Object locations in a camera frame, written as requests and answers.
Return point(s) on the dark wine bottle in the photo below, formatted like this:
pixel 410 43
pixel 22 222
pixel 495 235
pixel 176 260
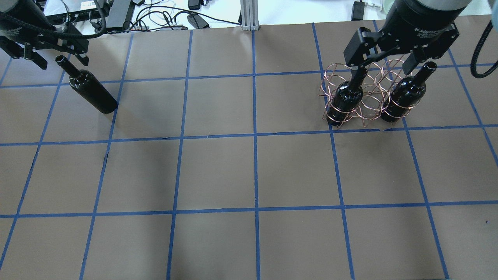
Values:
pixel 87 85

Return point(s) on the copper wire wine basket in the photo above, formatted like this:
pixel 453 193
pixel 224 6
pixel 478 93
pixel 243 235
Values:
pixel 378 84

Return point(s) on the dark bottle in basket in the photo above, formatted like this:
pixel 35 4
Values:
pixel 407 93
pixel 345 100

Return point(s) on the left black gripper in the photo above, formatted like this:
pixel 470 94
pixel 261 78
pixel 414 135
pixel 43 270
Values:
pixel 20 24

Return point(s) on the black power adapter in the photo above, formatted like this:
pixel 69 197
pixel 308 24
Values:
pixel 197 21

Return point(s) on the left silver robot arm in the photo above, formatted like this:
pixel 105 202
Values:
pixel 27 13

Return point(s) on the aluminium frame post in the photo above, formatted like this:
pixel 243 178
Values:
pixel 249 15

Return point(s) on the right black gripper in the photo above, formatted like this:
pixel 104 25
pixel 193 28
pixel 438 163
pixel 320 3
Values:
pixel 417 19

